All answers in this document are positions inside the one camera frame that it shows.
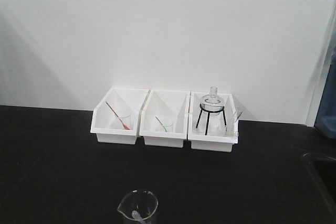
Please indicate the clear plastic pipette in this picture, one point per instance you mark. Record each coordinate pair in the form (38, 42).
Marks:
(137, 217)

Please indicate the middle white storage bin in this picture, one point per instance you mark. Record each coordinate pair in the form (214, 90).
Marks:
(172, 105)

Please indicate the white storage bin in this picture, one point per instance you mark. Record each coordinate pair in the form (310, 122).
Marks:
(123, 101)
(172, 105)
(209, 132)

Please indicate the small beaker in middle bin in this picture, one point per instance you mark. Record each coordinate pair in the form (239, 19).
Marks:
(169, 124)

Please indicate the small beaker in bin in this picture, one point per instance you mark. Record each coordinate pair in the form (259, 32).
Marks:
(169, 124)
(126, 119)

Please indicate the round glass flask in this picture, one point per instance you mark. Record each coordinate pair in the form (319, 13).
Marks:
(212, 102)

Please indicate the small beaker in left bin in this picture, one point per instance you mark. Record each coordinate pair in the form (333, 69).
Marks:
(126, 119)

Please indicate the right white storage bin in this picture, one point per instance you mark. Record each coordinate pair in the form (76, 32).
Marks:
(209, 132)

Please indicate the left white storage bin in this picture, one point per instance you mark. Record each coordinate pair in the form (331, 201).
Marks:
(123, 101)

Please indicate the clear glass beaker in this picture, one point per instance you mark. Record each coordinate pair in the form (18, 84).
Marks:
(143, 201)

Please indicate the blue lab apparatus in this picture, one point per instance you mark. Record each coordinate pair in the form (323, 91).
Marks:
(325, 121)

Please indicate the black sink basin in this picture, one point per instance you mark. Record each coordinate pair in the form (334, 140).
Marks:
(321, 168)

